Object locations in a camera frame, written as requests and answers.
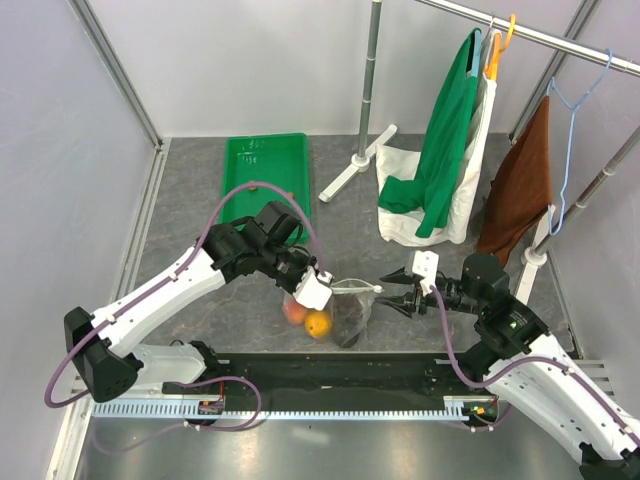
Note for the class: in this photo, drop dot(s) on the dark purple mangosteen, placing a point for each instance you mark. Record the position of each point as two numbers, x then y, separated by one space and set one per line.
345 338

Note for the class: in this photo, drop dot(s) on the red peach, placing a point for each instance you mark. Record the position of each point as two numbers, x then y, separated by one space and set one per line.
294 312

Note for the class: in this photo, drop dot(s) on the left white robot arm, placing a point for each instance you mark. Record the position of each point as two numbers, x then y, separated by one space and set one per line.
106 345

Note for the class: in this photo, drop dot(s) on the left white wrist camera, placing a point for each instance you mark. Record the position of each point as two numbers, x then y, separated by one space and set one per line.
314 290

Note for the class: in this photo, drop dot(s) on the white hanging garment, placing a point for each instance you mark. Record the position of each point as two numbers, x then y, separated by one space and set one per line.
399 228

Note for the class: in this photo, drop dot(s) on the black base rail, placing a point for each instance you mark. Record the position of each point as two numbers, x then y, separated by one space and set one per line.
344 382

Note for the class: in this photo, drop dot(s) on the orange clothes hanger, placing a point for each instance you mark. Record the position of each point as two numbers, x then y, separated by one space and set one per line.
499 47

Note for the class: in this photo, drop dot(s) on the orange yellow fruit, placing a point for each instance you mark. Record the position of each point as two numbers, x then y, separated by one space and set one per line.
318 324

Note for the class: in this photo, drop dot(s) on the metal clothes rack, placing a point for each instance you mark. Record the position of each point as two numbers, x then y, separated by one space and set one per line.
535 256

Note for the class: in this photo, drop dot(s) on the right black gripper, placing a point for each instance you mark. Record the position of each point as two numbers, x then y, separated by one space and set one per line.
406 302

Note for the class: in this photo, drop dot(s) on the dark red grape bunch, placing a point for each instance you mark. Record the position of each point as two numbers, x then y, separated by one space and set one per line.
350 312

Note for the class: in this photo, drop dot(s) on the blue wire hanger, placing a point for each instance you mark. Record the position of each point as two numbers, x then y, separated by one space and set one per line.
567 150

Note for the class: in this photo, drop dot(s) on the clear dotted zip bag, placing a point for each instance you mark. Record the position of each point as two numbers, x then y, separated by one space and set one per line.
347 286

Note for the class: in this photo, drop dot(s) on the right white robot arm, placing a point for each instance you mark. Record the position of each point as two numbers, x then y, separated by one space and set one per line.
520 361

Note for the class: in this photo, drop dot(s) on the brown hanging towel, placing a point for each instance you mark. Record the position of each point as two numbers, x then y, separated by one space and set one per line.
521 190

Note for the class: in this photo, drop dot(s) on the aluminium frame post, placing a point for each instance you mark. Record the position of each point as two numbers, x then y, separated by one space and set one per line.
115 68

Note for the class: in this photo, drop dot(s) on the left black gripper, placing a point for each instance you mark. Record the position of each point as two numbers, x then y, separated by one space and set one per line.
306 261

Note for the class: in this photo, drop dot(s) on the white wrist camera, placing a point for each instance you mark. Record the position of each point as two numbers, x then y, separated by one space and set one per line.
314 290
422 268

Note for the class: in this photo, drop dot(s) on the green hanging garment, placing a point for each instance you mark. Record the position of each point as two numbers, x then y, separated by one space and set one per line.
430 188

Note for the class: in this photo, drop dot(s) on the green plastic tray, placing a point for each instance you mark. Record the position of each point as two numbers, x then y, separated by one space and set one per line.
279 159

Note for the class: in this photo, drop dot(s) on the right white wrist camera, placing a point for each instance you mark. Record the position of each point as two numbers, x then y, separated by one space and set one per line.
422 268

